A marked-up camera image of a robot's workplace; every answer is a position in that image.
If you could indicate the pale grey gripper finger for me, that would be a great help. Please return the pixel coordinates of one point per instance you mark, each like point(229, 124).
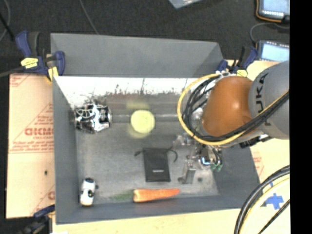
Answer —
point(191, 175)
point(184, 174)

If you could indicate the orange toy carrot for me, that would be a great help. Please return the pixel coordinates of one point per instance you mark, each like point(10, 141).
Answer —
point(153, 194)

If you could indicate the yellow-green ball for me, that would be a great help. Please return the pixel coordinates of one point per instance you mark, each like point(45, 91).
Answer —
point(142, 121)

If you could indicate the white and black toy animal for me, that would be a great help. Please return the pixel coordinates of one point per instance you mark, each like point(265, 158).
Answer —
point(87, 191)

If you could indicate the black and white crumpled packet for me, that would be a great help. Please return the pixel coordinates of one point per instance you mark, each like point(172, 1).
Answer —
point(92, 117)

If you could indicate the grey metal bin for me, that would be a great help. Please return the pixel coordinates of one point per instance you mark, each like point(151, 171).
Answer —
point(117, 57)

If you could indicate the brown cardboard board red print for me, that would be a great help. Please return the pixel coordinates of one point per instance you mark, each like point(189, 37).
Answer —
point(29, 111)

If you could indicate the black cylinder on white bracket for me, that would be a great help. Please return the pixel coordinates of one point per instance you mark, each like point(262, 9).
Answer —
point(248, 144)

